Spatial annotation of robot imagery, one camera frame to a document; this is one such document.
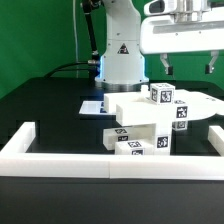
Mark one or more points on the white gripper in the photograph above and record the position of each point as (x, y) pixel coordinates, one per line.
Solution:
(161, 34)

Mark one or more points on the white tagged cube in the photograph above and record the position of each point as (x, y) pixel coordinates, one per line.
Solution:
(162, 93)
(180, 125)

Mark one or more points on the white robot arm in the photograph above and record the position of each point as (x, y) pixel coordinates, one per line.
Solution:
(123, 64)

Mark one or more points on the white marker sheet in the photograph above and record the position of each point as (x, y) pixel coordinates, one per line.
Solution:
(92, 108)

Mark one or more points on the white U-shaped fence frame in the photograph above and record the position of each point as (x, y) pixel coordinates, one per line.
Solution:
(15, 160)

